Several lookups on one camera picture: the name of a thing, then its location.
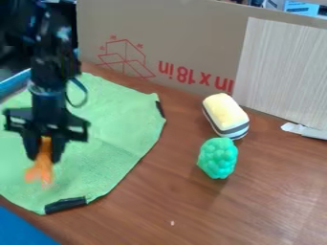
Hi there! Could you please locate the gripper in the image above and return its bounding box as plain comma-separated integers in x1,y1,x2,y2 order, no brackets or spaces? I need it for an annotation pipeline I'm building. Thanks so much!
1,85,93,165

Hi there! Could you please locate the orange toy figure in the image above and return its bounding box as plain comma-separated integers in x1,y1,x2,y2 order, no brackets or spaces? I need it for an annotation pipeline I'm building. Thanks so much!
23,136,55,186

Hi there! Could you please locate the green cloth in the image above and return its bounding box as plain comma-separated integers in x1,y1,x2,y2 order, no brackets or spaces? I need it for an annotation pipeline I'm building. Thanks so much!
0,72,168,215

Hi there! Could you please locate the cardboard box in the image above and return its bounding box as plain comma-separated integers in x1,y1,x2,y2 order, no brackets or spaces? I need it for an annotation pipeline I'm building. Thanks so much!
75,0,327,100

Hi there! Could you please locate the green bumpy toy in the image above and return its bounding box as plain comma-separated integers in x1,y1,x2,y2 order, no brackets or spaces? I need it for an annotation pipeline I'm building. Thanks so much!
195,136,241,180

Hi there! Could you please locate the yellow toy sushi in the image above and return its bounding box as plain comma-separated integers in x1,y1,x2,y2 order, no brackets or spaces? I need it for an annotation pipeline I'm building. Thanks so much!
200,92,252,142

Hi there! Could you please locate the white board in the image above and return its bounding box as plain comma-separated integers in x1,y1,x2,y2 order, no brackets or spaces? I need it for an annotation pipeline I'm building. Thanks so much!
230,16,327,142

